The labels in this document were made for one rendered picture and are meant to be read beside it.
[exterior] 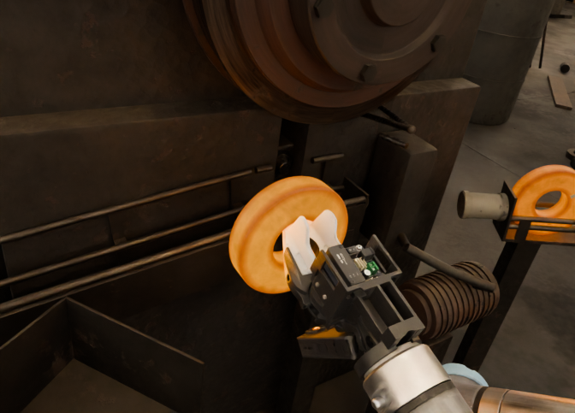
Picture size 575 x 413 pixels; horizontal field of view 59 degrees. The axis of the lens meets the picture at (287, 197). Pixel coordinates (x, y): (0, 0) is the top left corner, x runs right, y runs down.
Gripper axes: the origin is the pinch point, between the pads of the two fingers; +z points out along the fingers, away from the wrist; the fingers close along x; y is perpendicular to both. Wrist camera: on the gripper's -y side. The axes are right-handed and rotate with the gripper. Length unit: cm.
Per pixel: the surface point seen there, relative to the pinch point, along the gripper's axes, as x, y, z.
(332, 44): -8.4, 15.8, 13.6
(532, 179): -62, -11, 4
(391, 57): -18.9, 13.5, 13.2
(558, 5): -729, -190, 388
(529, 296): -133, -91, 3
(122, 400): 21.4, -22.8, -4.8
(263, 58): -2.8, 10.6, 19.1
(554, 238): -69, -22, -5
